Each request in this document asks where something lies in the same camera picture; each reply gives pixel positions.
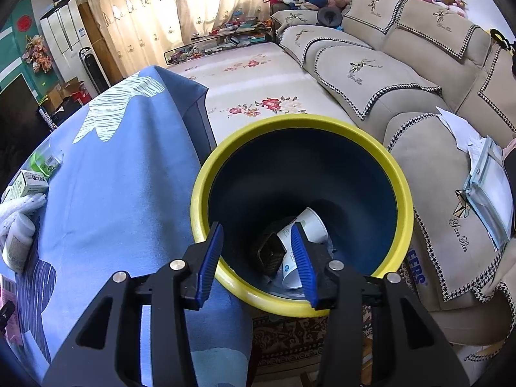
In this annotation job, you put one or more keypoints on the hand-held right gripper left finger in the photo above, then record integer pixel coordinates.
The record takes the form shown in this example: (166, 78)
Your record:
(209, 266)

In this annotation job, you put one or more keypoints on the black tower fan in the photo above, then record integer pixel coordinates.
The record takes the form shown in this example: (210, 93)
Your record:
(94, 72)

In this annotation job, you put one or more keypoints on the white crumpled tissue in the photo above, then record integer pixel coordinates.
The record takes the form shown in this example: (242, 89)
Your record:
(18, 211)

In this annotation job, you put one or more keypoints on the red round wall ornament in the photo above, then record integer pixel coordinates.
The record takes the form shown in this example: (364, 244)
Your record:
(24, 22)

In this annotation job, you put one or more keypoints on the yellow-rimmed dark blue bin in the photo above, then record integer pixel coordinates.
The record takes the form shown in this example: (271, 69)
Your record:
(282, 161)

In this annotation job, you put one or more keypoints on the yellow black plush toy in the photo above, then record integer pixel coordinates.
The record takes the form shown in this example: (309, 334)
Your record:
(500, 40)

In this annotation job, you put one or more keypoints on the artificial flower decoration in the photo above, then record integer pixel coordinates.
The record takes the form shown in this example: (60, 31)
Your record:
(37, 54)

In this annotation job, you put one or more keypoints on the green white small package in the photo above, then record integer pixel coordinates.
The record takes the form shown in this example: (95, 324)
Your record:
(46, 160)

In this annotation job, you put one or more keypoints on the dark patterned rug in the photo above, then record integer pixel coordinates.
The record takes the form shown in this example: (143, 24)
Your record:
(290, 338)

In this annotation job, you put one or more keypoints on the black neck pillow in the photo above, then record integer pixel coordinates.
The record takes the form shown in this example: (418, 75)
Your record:
(328, 17)

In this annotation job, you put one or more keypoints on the open cardboard boxes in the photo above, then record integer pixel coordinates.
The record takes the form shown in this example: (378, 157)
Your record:
(66, 94)

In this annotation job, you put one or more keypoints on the beige sofa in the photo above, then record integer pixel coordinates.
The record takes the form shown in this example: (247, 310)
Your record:
(403, 88)

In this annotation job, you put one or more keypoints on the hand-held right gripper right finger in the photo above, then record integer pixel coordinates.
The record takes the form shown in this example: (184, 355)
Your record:
(304, 266)

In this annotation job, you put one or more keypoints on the black plastic container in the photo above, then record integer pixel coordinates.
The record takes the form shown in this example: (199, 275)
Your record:
(267, 254)

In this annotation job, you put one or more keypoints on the white box with blue print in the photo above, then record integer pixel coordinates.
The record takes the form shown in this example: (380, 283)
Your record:
(415, 268)

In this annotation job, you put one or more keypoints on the white paper cup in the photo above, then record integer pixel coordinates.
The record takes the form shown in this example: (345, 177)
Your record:
(316, 225)
(291, 276)

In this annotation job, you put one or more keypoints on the white papers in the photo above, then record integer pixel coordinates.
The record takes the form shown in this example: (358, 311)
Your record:
(457, 125)

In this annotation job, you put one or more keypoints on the cream floral mat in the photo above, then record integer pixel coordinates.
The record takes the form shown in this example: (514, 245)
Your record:
(250, 88)

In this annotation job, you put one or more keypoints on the beige patterned curtains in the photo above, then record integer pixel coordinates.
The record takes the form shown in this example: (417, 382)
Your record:
(161, 16)

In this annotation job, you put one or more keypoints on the blue printed tablecloth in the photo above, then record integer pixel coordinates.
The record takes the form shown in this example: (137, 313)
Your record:
(121, 169)

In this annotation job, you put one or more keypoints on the white standing air conditioner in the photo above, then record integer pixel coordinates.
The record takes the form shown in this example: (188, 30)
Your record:
(64, 32)

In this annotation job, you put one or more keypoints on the clear plastic document bag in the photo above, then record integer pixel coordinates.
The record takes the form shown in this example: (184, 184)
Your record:
(487, 193)

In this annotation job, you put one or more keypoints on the glass coffee table with clutter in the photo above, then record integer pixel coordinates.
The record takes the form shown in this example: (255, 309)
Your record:
(225, 40)

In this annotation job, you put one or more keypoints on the white plastic bottle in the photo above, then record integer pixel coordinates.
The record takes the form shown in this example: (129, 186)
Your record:
(18, 246)

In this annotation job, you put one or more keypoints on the black television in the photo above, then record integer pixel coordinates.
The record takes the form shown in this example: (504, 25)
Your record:
(18, 100)

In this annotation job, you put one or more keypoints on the white green carton box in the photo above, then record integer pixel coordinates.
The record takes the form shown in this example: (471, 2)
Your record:
(31, 183)

